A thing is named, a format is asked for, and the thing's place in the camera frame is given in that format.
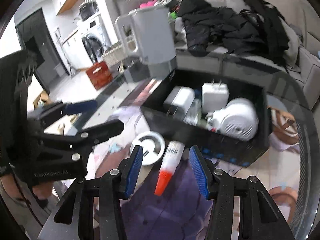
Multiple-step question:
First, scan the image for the white round usb dock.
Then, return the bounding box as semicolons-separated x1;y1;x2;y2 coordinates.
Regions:
130;131;165;166

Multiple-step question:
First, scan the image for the white tube red cap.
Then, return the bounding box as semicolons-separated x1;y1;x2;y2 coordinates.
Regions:
154;141;185;196

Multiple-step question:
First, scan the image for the white round speaker device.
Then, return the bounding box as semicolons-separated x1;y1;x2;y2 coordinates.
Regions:
206;98;259;141

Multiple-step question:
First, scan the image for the white labelled box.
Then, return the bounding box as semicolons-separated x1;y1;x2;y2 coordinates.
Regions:
163;86;195;115

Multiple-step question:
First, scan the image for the white wall charger plug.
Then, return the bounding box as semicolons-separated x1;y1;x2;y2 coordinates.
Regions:
201;83;229;114

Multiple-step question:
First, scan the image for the person's hand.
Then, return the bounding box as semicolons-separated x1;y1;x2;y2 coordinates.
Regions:
32;181;54;200

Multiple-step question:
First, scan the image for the red gift bag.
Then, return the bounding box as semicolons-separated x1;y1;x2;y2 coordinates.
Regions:
86;61;113;90

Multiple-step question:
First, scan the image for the black storage box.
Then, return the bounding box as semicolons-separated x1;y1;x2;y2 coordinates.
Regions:
142;69;271;167

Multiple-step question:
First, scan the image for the white washing machine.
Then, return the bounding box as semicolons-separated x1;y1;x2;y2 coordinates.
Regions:
78;12;111;63

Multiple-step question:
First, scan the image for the wicker basket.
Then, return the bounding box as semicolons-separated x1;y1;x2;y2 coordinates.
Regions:
103;41;126;66

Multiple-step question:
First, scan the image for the black kitchen appliance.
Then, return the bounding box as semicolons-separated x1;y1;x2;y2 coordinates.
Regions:
79;1;98;21

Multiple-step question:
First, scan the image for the white electric kettle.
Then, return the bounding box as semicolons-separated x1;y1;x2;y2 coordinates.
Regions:
114;6;178;65

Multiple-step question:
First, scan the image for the pink plush toy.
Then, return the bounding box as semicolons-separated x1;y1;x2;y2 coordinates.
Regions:
139;0;157;9

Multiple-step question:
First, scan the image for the helmet on sofa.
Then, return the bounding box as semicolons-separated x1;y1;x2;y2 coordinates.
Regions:
155;0;177;8

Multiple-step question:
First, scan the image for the grey sofa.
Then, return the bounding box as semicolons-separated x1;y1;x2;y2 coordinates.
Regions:
118;0;319;107

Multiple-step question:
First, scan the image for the black jacket pile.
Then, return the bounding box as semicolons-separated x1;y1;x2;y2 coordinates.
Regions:
177;0;290;66

